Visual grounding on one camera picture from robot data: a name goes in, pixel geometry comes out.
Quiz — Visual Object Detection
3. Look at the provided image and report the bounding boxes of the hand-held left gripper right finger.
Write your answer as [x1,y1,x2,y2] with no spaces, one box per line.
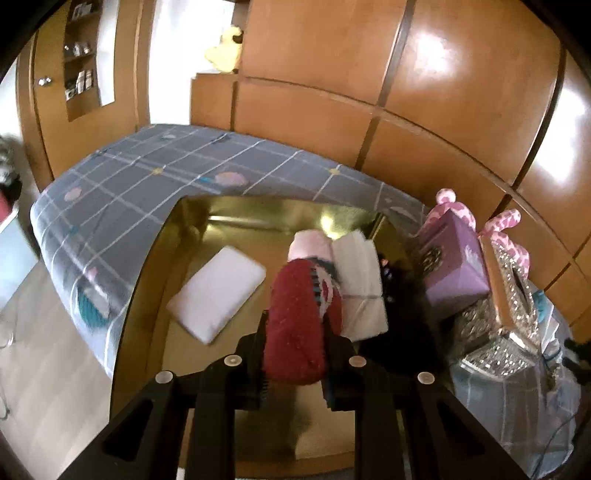
[325,323,532,480]

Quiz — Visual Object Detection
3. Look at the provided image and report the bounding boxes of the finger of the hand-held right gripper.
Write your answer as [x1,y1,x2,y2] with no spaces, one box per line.
[561,339,591,374]

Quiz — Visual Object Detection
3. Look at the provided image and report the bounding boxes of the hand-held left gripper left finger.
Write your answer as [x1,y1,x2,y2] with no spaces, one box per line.
[60,318,271,480]

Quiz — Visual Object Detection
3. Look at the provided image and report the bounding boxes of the red sock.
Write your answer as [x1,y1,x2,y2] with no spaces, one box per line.
[263,257,345,386]

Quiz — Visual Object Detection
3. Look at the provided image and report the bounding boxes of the black fuzzy cloth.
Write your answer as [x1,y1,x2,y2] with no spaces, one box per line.
[365,256,451,374]

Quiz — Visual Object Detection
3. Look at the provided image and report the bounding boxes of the white foam pad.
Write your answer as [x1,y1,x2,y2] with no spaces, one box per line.
[165,246,267,345]

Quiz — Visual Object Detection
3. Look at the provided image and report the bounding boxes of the white towel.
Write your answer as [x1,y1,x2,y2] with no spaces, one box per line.
[331,231,389,342]

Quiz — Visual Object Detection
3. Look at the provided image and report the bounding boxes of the pink sock with dark band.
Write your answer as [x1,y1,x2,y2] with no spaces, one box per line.
[288,229,345,278]

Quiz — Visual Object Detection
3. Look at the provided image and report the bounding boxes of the gold metal box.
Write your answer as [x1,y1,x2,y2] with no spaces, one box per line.
[111,194,458,462]

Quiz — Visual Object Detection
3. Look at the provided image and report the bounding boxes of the silver ornate tissue box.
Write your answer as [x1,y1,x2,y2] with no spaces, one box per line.
[450,233,561,381]

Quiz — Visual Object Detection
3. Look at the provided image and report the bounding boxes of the purple cardboard box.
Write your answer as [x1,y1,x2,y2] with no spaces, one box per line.
[418,215,491,320]

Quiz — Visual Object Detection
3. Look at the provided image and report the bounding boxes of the pink spotted plush toy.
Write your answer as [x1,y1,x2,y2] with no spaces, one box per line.
[434,188,532,280]

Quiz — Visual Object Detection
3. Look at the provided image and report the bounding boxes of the white storage box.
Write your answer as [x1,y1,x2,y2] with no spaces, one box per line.
[0,203,40,305]

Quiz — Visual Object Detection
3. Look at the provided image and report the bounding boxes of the wooden panel headboard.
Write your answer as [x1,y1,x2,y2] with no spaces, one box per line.
[190,0,591,342]

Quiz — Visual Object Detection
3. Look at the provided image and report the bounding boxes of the yellow plush toy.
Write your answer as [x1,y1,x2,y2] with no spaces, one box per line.
[204,25,244,73]

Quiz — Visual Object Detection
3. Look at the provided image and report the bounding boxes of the wooden cabinet with shelf niche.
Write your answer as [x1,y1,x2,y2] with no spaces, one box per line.
[16,0,153,185]

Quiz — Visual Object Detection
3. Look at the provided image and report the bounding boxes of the camouflage cloth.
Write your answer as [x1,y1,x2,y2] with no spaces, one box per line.
[0,134,24,204]

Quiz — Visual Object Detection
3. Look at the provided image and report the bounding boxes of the group of small bottles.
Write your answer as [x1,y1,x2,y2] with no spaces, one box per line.
[65,2,95,100]

